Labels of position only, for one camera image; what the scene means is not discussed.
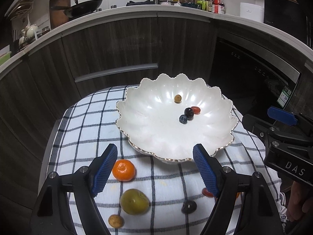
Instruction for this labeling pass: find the black stove grate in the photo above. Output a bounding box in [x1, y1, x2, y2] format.
[126, 0, 156, 6]

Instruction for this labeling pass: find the cluster of condiment bottles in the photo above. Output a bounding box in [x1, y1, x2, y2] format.
[193, 0, 226, 14]

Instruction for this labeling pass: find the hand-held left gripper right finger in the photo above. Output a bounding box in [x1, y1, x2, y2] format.
[193, 144, 285, 235]

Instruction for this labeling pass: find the wooden wall rack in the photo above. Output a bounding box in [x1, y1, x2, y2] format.
[10, 0, 36, 20]

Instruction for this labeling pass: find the white square container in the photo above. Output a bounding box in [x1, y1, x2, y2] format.
[239, 2, 265, 22]

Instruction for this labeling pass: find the silver drawer handle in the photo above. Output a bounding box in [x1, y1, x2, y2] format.
[75, 63, 159, 83]

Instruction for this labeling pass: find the white teapot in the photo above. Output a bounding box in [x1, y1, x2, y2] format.
[26, 24, 40, 38]

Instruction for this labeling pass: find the black wok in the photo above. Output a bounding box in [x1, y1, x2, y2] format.
[51, 0, 103, 18]

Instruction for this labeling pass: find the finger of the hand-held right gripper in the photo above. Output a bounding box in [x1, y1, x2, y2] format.
[267, 106, 313, 137]
[242, 114, 313, 150]

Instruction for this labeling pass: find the yellow-green round fruit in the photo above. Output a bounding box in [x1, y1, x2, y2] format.
[120, 189, 150, 214]

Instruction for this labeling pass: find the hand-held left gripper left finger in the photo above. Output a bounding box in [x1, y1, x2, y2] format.
[29, 144, 118, 235]

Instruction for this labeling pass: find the green tray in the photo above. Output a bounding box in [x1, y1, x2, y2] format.
[0, 50, 12, 65]

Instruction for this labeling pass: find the blue white checked cloth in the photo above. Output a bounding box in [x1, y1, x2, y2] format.
[46, 84, 286, 235]

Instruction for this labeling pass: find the person's right hand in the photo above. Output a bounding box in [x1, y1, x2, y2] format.
[286, 181, 313, 226]

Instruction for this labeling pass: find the black built-in dishwasher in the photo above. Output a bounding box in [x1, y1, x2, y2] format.
[209, 31, 302, 118]

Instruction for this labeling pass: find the brown cutting board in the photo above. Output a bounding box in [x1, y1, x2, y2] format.
[49, 0, 71, 30]

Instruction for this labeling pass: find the black microwave oven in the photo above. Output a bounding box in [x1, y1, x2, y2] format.
[264, 0, 309, 44]

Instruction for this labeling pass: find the white scalloped bowl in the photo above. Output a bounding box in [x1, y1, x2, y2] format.
[116, 73, 239, 164]

